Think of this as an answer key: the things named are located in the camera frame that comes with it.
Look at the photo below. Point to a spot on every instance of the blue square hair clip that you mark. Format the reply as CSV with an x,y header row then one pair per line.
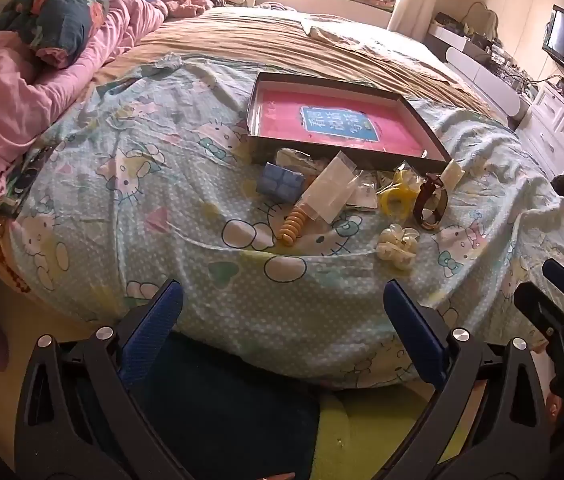
x,y
280,180

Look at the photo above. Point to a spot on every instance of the dark floral pillow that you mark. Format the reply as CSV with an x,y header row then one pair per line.
x,y
47,15

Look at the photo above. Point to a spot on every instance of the shallow cardboard box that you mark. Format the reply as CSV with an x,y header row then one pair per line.
x,y
342,157

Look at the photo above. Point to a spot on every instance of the green cloth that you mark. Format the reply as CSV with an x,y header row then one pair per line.
x,y
362,427

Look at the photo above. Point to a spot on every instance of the pink quilt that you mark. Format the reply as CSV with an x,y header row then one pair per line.
x,y
7,105

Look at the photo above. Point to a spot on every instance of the long clear bag with card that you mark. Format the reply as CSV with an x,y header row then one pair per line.
x,y
329,190

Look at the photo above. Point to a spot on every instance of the white grey dressing table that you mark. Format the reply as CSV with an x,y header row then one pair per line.
x,y
482,77

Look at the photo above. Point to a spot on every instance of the pink plush toy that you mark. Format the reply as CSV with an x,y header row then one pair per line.
x,y
187,5

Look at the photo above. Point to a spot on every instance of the brown bedsheet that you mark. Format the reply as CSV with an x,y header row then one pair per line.
x,y
242,40

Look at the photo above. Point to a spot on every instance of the small clear plastic bag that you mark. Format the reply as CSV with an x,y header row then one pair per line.
x,y
364,195
302,160

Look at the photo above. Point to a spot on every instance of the white drawer cabinet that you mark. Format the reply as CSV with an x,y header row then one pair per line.
x,y
562,125

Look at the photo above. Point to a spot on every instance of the person's dark blue clothing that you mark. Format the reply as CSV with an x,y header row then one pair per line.
x,y
222,410

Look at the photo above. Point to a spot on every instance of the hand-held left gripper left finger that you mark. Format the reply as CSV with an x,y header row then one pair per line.
x,y
156,321

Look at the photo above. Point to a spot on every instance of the pink picture book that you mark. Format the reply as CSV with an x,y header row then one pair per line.
x,y
342,122

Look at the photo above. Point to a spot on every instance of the beige quilted small blanket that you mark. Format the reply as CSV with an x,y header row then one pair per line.
x,y
357,35

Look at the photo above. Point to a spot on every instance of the cat printed blanket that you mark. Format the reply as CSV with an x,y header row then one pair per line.
x,y
172,220

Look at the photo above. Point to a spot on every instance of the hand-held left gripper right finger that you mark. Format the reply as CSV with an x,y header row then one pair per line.
x,y
414,331

